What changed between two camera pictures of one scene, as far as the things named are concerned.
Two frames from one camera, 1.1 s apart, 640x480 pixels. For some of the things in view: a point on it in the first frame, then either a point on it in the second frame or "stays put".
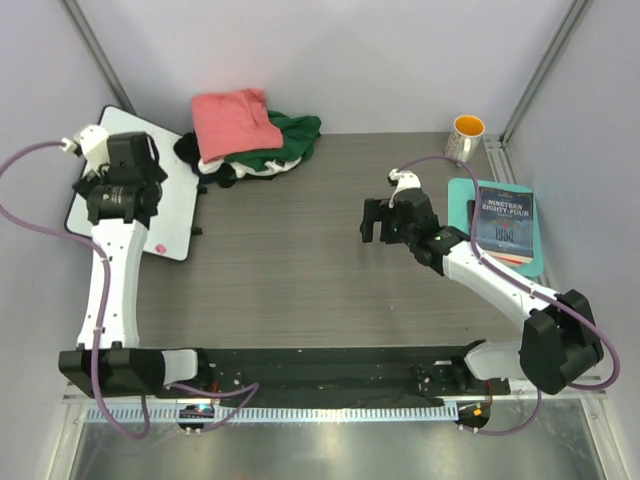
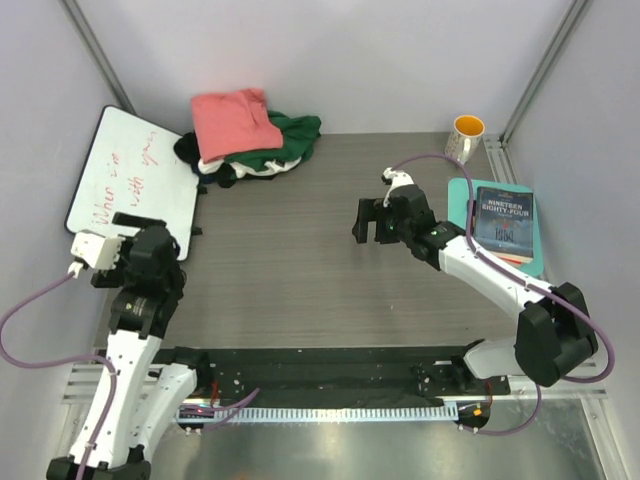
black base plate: (334, 376) stays put
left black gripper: (87, 185) -> (112, 278)
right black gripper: (377, 210) stays put
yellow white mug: (465, 137) stays put
